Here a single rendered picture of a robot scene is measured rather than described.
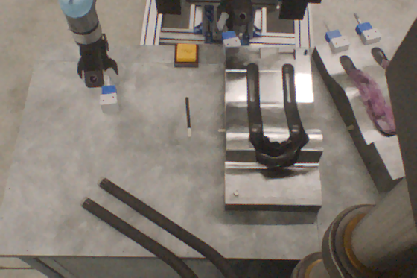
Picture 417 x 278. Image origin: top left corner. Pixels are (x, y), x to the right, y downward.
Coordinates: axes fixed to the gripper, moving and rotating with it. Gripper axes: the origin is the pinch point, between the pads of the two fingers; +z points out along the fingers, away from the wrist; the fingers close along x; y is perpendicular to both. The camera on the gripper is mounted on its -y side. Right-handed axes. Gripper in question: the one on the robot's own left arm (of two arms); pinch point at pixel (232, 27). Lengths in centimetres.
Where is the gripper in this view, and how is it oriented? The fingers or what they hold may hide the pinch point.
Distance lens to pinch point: 149.8
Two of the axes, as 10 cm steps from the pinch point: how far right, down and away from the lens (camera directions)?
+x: -9.8, 1.8, -1.1
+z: -0.1, 4.8, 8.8
